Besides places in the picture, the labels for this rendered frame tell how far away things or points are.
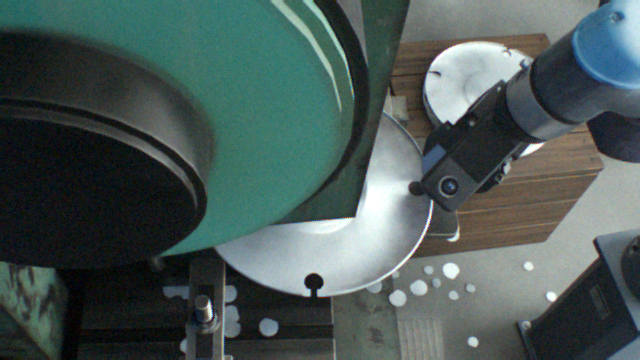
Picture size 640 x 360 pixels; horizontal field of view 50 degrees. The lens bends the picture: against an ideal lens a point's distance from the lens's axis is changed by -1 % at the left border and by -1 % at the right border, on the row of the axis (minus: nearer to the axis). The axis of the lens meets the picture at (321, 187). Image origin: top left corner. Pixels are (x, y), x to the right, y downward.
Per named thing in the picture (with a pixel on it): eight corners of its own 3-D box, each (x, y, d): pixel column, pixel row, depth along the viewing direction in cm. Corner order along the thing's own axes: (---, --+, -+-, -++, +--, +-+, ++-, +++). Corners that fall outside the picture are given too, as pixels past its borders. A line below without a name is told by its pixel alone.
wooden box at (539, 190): (501, 119, 191) (545, 31, 161) (546, 242, 172) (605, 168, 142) (360, 132, 185) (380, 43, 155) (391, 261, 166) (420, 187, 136)
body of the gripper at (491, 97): (517, 145, 80) (586, 104, 69) (477, 192, 76) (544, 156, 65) (472, 98, 80) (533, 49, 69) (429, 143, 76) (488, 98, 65)
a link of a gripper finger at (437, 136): (449, 166, 81) (489, 140, 74) (441, 175, 81) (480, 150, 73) (421, 137, 81) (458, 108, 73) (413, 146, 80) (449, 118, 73)
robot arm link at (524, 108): (572, 141, 61) (509, 75, 61) (541, 158, 66) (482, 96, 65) (610, 93, 65) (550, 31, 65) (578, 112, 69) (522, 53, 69)
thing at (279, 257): (203, 87, 90) (203, 83, 90) (421, 96, 93) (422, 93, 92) (182, 294, 76) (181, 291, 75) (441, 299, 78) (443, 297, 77)
